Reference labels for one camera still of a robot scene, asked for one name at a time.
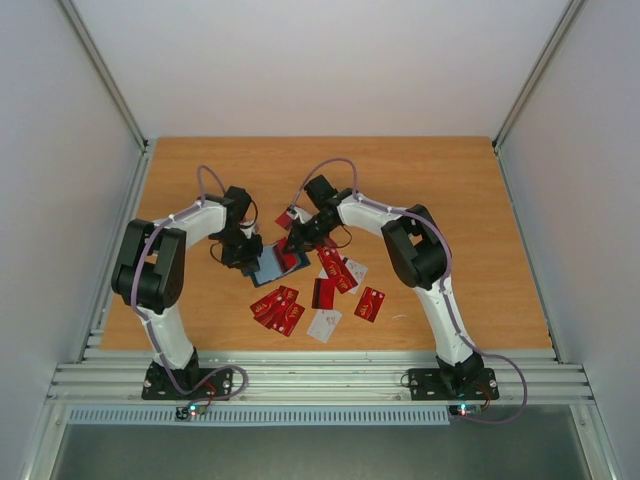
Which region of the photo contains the white card under stack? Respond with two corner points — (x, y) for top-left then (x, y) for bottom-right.
(345, 259), (368, 284)

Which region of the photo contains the red stripe card lower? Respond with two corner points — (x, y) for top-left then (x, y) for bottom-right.
(311, 278), (335, 310)

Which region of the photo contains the left aluminium corner post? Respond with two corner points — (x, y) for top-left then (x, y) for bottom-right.
(56, 0), (148, 151)

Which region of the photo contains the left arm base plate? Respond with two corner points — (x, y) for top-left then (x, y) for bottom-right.
(141, 363), (234, 401)

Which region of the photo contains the white card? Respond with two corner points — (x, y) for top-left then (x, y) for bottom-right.
(307, 309), (342, 343)
(345, 259), (368, 284)

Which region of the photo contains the grey slotted cable duct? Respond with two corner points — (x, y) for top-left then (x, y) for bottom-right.
(68, 405), (450, 427)

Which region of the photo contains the aluminium rail frame front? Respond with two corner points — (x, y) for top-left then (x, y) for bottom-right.
(46, 348), (595, 405)

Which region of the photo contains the white card bottom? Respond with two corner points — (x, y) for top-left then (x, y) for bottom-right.
(307, 309), (342, 343)

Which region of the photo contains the dark red stripe card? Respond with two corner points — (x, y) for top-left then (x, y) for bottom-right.
(279, 253), (310, 274)

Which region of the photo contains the red vip card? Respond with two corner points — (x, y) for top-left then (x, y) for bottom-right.
(260, 296), (305, 337)
(315, 238), (340, 251)
(354, 287), (385, 323)
(317, 247), (358, 294)
(250, 286), (289, 321)

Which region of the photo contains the right aluminium corner post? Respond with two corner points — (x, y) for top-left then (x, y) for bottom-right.
(492, 0), (587, 155)

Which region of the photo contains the controller board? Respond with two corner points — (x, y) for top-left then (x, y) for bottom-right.
(449, 403), (488, 417)
(174, 404), (208, 421)

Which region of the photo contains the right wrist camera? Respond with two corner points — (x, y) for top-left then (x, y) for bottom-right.
(286, 206), (312, 224)

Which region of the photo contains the red card magnetic stripe back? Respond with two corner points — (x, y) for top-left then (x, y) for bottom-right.
(275, 211), (294, 231)

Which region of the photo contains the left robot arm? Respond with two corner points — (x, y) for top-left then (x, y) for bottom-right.
(111, 186), (263, 398)

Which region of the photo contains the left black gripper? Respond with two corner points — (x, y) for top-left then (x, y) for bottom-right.
(216, 228), (264, 271)

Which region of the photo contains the blue leather card holder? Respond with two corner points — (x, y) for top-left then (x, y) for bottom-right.
(241, 243), (301, 288)

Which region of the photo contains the aluminium corner post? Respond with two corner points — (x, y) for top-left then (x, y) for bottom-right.
(492, 0), (587, 155)
(56, 0), (148, 151)

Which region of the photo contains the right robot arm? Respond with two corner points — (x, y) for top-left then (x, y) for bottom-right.
(285, 175), (484, 398)

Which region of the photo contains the left controller board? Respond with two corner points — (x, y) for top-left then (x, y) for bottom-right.
(174, 404), (208, 421)

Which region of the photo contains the right controller board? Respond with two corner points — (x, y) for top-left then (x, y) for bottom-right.
(449, 403), (488, 417)

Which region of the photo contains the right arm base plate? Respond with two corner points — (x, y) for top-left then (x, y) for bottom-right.
(405, 368), (500, 401)

